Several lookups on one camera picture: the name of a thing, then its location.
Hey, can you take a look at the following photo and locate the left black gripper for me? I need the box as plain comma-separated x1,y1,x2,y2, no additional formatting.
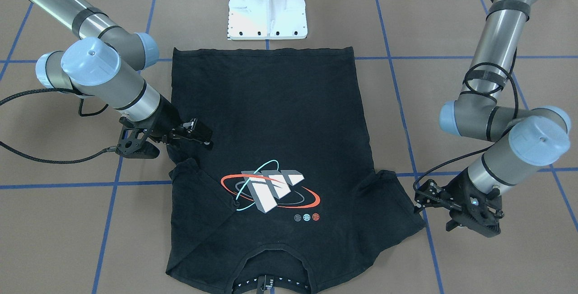
414,170,502,208

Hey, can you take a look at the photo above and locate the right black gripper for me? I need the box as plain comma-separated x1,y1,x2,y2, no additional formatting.
135,97,214,150

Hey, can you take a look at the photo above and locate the black graphic t-shirt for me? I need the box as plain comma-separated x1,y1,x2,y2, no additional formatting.
166,47,425,294

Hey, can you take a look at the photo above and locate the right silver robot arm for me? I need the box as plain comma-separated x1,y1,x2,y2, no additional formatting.
29,0,212,158

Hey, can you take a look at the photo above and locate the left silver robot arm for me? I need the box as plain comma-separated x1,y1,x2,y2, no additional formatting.
414,0,571,227

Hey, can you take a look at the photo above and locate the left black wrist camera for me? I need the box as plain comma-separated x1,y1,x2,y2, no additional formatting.
445,201,504,238

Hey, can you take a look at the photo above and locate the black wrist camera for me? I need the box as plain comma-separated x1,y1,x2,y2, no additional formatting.
445,201,504,238
114,117,160,159

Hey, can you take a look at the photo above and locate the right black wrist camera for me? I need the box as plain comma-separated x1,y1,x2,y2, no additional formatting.
114,117,160,159

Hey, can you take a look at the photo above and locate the white pedestal column base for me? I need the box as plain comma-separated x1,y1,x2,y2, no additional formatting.
227,0,309,40

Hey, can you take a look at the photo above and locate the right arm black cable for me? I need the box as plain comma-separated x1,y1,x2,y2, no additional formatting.
0,87,122,164

